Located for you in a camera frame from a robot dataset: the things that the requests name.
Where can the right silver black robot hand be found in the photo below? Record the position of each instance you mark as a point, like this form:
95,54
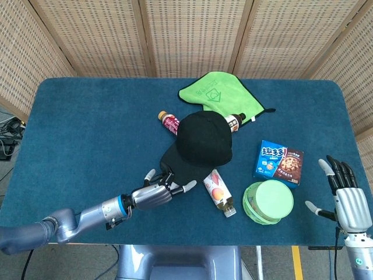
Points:
349,208

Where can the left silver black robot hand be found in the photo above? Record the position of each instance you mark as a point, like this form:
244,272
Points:
151,198

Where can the black baseball cap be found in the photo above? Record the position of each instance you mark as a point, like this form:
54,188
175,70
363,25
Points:
204,137

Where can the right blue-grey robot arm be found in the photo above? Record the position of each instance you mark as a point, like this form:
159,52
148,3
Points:
358,259

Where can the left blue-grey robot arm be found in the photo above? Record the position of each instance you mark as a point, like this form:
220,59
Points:
87,216

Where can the peach label tea bottle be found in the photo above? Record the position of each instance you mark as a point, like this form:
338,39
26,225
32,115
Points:
218,194

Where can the blue-grey robot torso base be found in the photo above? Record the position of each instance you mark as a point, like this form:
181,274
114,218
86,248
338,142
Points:
175,262

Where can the yellow floor tape strip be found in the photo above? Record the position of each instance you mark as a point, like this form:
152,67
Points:
297,262

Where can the red label drink bottle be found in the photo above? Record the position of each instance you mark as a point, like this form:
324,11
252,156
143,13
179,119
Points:
170,122

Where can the green round lidded container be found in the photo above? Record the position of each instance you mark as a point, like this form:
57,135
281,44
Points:
271,201

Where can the blue cookie box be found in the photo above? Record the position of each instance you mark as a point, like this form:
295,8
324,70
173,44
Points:
277,163

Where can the white table leg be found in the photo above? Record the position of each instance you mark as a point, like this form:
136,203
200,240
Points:
258,262

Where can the dark label tea bottle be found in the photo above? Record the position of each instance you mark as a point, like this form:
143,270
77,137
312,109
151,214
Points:
234,124

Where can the blue felt table cover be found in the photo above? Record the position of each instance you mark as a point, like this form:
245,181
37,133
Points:
87,96

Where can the green microfiber cloth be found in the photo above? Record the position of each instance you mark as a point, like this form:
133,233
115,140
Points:
221,90

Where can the black power adapter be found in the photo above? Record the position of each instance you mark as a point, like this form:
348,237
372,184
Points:
6,149

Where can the woven wooden folding screen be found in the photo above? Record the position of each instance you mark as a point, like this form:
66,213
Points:
192,35

